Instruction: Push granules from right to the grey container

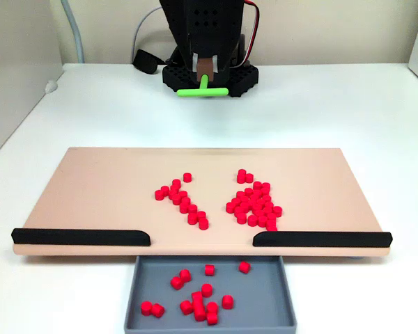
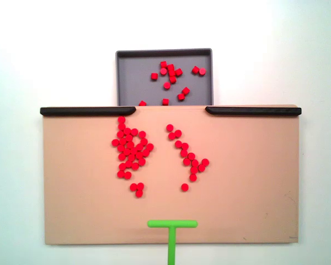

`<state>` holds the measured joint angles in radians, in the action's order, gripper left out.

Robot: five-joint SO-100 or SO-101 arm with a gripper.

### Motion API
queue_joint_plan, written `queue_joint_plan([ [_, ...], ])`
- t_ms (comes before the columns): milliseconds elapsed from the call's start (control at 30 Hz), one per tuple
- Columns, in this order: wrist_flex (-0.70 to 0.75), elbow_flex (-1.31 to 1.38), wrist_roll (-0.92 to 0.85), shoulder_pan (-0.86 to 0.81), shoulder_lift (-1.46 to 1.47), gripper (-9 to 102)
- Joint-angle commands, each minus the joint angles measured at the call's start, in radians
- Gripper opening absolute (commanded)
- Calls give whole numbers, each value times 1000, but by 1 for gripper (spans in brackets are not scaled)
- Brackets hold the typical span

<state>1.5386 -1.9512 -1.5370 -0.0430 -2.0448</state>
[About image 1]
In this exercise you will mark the red cylindrical granule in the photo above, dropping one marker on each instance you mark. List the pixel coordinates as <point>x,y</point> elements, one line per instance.
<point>254,198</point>
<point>240,195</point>
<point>252,204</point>
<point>244,267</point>
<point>268,206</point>
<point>259,213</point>
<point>249,177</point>
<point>159,195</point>
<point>164,190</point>
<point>206,289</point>
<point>227,301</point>
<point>184,208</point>
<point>272,228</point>
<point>185,275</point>
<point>271,223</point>
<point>211,318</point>
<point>201,215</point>
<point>242,173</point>
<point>277,211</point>
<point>249,191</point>
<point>266,198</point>
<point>186,307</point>
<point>241,179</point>
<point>203,223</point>
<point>209,269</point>
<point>231,207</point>
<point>265,186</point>
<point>257,185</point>
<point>185,202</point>
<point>262,202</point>
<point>211,307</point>
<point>245,199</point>
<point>235,202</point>
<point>170,194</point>
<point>271,216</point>
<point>267,211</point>
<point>262,219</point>
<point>244,206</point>
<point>146,308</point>
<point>174,189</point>
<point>241,218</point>
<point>192,218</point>
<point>176,183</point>
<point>256,192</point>
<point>199,314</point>
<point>196,298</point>
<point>177,282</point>
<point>264,191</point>
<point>192,209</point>
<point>187,177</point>
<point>176,199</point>
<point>183,195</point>
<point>239,211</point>
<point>252,220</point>
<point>257,208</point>
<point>157,310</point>

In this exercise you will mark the green T-shaped pusher tool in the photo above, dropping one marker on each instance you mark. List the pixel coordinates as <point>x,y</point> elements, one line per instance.
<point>203,91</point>

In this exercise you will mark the black rail strip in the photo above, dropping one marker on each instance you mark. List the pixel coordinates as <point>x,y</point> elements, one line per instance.
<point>320,239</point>
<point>73,237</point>

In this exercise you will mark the small white panel foot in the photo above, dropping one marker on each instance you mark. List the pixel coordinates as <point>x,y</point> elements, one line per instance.
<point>51,86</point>

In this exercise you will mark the beige board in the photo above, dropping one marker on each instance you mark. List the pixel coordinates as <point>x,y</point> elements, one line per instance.
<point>90,191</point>

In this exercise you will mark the thick white conduit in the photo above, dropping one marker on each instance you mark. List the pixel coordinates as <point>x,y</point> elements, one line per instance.
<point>78,48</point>

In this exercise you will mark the grey tray container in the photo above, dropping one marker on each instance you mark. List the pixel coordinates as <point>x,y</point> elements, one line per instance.
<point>257,306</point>

